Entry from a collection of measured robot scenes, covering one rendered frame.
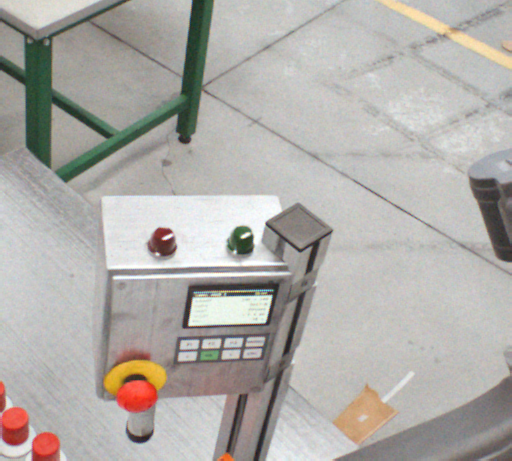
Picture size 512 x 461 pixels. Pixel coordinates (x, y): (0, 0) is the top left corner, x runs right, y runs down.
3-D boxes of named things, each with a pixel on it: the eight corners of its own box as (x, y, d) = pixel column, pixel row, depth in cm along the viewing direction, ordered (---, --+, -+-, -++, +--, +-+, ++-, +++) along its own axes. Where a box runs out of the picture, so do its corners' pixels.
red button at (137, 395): (116, 368, 90) (118, 395, 88) (156, 366, 91) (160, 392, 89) (114, 392, 92) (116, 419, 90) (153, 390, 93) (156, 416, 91)
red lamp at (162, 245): (145, 239, 84) (147, 220, 83) (174, 238, 85) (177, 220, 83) (148, 260, 83) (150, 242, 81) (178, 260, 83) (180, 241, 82)
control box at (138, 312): (91, 326, 100) (99, 194, 88) (249, 320, 104) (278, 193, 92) (96, 407, 93) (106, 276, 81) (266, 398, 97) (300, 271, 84)
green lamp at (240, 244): (223, 238, 86) (226, 219, 84) (251, 237, 87) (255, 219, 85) (227, 259, 84) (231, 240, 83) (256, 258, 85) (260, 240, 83)
